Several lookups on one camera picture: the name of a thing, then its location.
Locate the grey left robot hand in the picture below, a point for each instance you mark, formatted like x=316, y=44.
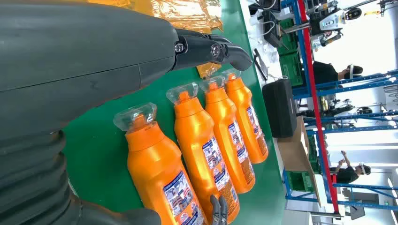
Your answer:
x=77, y=62

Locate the orange detergent bottle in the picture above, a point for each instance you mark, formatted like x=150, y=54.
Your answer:
x=192, y=133
x=241, y=99
x=222, y=115
x=155, y=167

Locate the black smartphone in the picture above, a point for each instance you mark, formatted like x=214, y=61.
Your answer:
x=260, y=64

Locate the black electronic box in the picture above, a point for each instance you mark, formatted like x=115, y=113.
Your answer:
x=267, y=4

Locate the black zip case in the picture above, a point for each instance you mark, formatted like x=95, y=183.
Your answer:
x=280, y=108

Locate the green plastic crate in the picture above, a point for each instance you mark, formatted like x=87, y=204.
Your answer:
x=290, y=66
x=298, y=181

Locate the open cardboard box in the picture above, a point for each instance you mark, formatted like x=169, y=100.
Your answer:
x=292, y=155

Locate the blue metal rack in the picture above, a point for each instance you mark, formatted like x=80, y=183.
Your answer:
x=287, y=186

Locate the red metal pole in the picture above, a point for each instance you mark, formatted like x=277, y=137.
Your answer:
x=317, y=108

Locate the person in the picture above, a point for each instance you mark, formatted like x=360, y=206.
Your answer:
x=323, y=73
x=345, y=175

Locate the white black humanoid robot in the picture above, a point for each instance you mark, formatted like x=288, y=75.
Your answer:
x=329, y=21

